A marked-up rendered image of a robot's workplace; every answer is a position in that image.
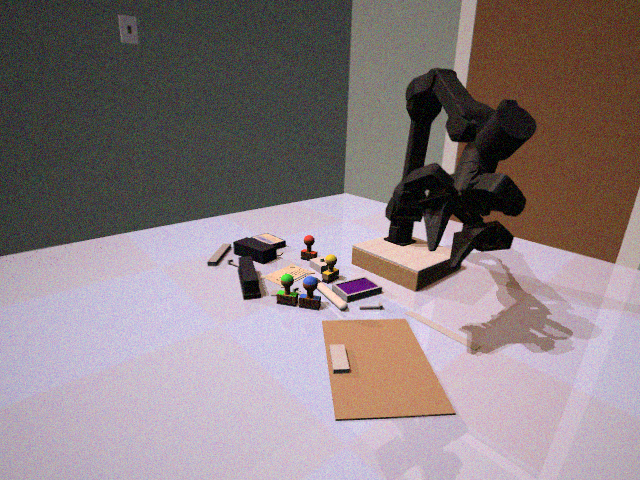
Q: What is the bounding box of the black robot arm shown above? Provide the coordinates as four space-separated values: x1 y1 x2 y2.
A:
384 68 537 246

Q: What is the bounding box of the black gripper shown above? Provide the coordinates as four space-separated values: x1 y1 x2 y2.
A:
404 162 513 269

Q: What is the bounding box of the red-handled rubber stamp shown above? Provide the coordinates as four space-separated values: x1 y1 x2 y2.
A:
301 235 317 261

